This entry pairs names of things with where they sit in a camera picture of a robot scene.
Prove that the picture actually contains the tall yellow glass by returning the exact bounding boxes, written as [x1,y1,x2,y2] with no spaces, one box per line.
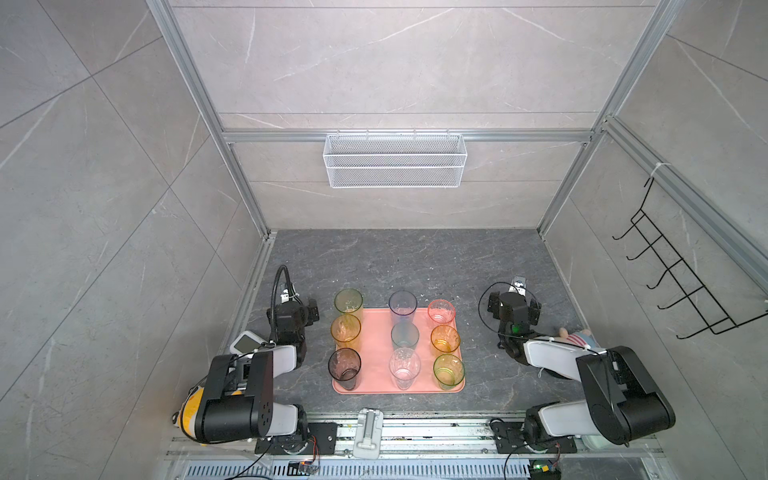
[330,313,362,350]

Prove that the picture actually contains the tall green glass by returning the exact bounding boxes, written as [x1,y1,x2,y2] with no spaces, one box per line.
[333,288,364,320]

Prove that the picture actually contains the tall dark grey glass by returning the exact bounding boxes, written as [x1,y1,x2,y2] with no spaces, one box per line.
[328,348,362,391]

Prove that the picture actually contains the pink glass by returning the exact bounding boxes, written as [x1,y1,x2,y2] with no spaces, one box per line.
[427,299,456,327]

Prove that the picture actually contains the short yellow glass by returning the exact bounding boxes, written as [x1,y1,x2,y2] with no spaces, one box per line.
[430,325,461,358]

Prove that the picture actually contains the short green glass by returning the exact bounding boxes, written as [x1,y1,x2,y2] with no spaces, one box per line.
[433,354,465,390]

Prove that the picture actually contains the pink tray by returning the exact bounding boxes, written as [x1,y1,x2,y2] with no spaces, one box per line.
[332,307,466,395]

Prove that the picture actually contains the tall blue glass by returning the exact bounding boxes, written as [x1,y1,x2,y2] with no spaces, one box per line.
[388,290,418,325]

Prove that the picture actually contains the teal dimpled glass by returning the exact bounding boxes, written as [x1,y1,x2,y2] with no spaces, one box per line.
[391,322,420,350]

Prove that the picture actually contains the clear glass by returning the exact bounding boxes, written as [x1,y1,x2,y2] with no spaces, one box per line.
[388,348,421,390]

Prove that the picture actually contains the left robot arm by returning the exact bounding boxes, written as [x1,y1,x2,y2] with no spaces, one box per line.
[176,265,319,445]

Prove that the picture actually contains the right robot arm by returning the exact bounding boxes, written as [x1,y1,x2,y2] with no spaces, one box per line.
[478,280,676,451]

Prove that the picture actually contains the white timer device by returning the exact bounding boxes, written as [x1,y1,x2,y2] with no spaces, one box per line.
[229,330,267,356]

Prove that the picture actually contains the doll plush toy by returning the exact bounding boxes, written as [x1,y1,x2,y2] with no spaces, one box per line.
[556,327,599,349]

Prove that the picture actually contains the yellow plush toy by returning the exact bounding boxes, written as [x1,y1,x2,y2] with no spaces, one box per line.
[171,386,204,442]

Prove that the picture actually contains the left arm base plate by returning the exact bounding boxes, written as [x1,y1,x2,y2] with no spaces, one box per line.
[254,422,339,455]

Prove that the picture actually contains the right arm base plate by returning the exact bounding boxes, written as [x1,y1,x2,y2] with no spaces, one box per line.
[488,418,577,454]

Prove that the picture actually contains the white clamp on rail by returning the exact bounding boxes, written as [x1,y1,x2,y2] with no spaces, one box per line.
[353,408,384,460]

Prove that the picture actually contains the white wire basket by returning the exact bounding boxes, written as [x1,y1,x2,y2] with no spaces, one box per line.
[323,133,468,189]

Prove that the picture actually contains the black wall hook rack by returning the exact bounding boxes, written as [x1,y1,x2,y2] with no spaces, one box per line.
[611,178,767,340]

